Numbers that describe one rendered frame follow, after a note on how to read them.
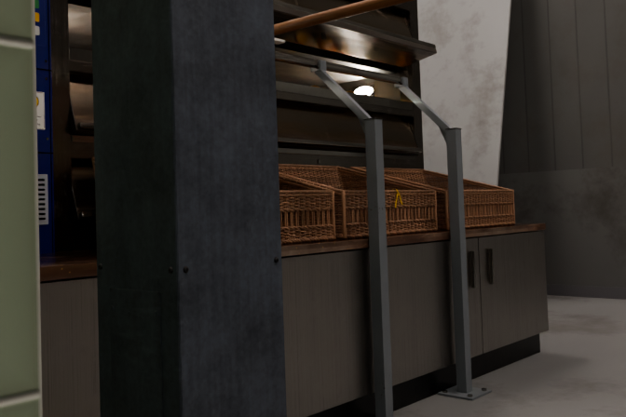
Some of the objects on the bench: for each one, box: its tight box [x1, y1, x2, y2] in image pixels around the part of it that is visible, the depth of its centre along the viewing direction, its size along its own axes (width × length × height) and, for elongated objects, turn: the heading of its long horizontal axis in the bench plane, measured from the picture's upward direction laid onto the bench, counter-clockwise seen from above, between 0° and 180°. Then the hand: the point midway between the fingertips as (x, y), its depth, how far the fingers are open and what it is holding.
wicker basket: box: [279, 164, 438, 239], centre depth 254 cm, size 49×56×28 cm
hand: (278, 16), depth 187 cm, fingers open, 13 cm apart
